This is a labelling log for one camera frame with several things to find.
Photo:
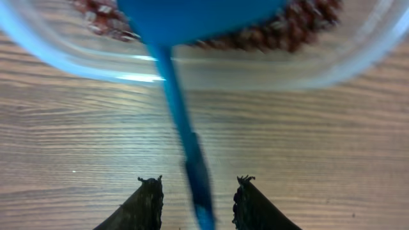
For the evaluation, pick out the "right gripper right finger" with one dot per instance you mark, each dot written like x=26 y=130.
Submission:
x=254 y=211

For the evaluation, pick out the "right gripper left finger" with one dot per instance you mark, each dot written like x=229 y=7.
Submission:
x=141 y=211

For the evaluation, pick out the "blue plastic measuring scoop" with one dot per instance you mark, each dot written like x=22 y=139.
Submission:
x=163 y=24

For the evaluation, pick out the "red beans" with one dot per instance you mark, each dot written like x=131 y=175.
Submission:
x=298 y=23

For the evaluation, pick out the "clear plastic container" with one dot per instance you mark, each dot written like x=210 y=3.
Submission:
x=55 y=33

